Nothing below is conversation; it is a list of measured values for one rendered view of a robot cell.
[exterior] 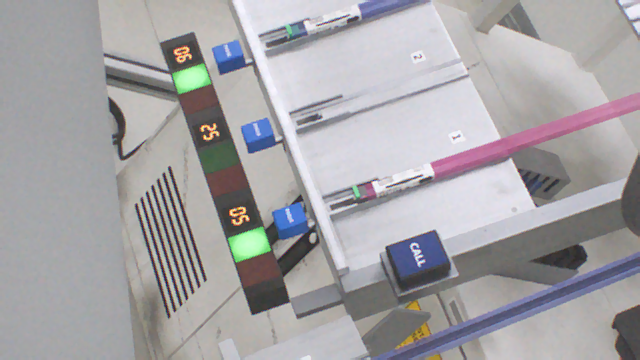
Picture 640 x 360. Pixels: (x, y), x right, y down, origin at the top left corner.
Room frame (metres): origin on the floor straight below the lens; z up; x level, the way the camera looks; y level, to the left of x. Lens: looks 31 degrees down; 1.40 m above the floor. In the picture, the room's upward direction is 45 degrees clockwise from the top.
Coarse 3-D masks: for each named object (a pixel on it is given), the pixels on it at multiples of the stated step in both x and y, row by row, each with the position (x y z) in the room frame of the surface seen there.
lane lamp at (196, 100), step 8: (200, 88) 1.18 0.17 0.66; (208, 88) 1.19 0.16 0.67; (184, 96) 1.17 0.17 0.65; (192, 96) 1.17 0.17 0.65; (200, 96) 1.18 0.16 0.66; (208, 96) 1.18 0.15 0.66; (184, 104) 1.16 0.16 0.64; (192, 104) 1.17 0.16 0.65; (200, 104) 1.17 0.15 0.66; (208, 104) 1.17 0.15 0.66; (216, 104) 1.17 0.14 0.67; (192, 112) 1.16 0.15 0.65
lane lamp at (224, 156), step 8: (224, 144) 1.14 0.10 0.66; (232, 144) 1.14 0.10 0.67; (200, 152) 1.12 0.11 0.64; (208, 152) 1.12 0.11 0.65; (216, 152) 1.13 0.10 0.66; (224, 152) 1.13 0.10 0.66; (232, 152) 1.13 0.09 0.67; (208, 160) 1.12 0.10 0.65; (216, 160) 1.12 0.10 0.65; (224, 160) 1.12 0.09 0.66; (232, 160) 1.12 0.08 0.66; (208, 168) 1.11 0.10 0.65; (216, 168) 1.11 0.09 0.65; (224, 168) 1.11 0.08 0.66
